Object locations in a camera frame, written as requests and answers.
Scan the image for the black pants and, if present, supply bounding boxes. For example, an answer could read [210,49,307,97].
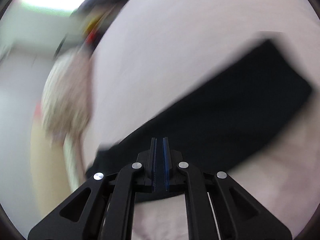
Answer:
[85,38,315,203]

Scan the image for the floral pillow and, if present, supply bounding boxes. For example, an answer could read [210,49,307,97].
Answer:
[63,134,86,193]

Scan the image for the floral rolled duvet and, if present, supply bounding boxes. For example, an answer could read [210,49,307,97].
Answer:
[41,47,92,138]

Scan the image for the pink bed sheet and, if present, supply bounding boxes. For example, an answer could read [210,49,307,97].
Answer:
[82,0,319,237]

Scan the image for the red and yellow toy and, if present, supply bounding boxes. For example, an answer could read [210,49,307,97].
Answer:
[84,13,110,50]

